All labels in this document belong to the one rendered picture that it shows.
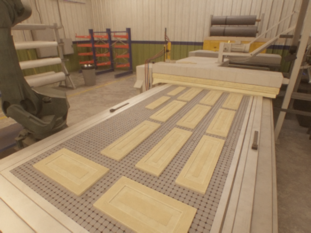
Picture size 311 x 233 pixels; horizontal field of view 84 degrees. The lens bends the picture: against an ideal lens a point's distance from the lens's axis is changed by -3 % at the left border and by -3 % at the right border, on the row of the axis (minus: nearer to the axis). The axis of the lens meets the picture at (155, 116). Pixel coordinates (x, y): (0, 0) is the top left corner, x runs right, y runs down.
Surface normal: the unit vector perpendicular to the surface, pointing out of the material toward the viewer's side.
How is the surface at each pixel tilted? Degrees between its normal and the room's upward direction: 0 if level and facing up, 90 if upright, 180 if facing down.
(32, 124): 90
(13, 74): 90
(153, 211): 0
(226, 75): 90
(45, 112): 90
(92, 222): 0
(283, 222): 0
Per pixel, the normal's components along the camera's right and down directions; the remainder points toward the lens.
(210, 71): -0.50, 0.36
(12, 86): 0.26, 0.40
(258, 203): 0.00, -0.91
